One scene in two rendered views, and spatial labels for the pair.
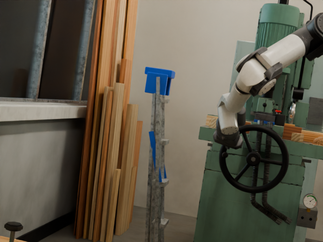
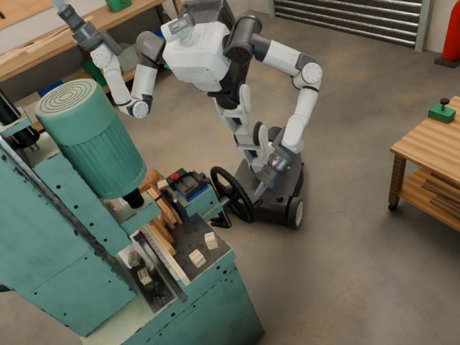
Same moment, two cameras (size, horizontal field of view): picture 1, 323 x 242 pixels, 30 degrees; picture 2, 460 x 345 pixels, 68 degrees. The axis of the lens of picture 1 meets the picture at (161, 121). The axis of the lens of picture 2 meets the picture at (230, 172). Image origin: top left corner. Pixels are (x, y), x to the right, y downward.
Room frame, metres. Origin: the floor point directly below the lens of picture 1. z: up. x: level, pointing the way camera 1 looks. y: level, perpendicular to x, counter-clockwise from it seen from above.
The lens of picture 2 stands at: (3.06, 0.40, 1.87)
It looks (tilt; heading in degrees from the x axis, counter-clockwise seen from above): 44 degrees down; 234
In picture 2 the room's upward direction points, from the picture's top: 19 degrees counter-clockwise
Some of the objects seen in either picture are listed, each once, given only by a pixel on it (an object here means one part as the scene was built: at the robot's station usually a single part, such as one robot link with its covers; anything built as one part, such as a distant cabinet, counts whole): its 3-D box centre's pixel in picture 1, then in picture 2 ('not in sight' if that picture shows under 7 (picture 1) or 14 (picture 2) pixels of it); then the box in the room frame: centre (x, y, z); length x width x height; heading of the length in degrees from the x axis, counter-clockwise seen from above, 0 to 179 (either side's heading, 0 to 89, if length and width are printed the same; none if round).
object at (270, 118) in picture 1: (270, 117); (186, 182); (2.64, -0.47, 0.99); 0.13 x 0.11 x 0.06; 78
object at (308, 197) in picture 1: (309, 202); not in sight; (2.58, -0.69, 0.65); 0.06 x 0.04 x 0.08; 78
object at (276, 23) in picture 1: (276, 39); (96, 142); (2.84, -0.47, 1.35); 0.18 x 0.18 x 0.31
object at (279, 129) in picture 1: (266, 133); (192, 195); (2.65, -0.46, 0.91); 0.15 x 0.14 x 0.09; 78
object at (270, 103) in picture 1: (266, 107); (137, 214); (2.86, -0.48, 1.03); 0.14 x 0.07 x 0.09; 168
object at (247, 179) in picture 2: not in sight; (266, 170); (1.89, -0.81, 0.19); 0.64 x 0.52 x 0.33; 18
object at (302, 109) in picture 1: (298, 114); not in sight; (2.99, -0.67, 1.02); 0.09 x 0.07 x 0.12; 78
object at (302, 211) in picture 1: (307, 216); not in sight; (2.65, -0.70, 0.58); 0.12 x 0.08 x 0.08; 168
